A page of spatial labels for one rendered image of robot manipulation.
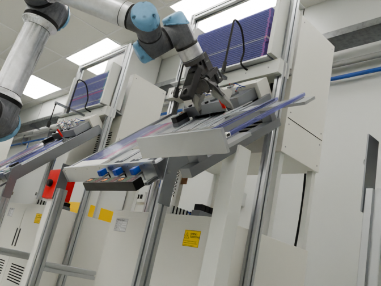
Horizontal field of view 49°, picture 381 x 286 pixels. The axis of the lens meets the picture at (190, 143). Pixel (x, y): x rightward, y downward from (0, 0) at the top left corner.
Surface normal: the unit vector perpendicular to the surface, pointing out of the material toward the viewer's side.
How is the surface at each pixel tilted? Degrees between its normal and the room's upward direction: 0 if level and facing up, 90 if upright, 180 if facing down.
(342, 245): 90
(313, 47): 90
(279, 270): 90
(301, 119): 90
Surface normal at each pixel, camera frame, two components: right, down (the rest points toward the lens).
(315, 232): -0.71, -0.36
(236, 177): 0.70, -0.07
